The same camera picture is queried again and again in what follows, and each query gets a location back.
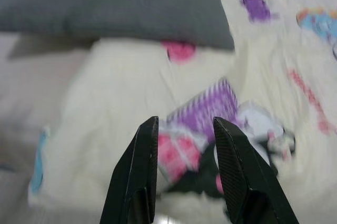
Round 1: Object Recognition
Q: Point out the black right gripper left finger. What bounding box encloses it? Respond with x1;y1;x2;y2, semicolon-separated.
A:
100;116;158;224

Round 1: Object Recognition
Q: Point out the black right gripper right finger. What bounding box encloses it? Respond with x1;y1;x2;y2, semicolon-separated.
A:
213;117;300;224

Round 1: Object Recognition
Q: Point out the grey fabric pillow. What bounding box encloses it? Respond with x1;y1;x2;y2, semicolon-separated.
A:
0;0;235;50

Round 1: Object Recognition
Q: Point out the cream cartoon print quilt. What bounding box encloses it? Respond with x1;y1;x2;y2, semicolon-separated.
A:
27;0;337;224

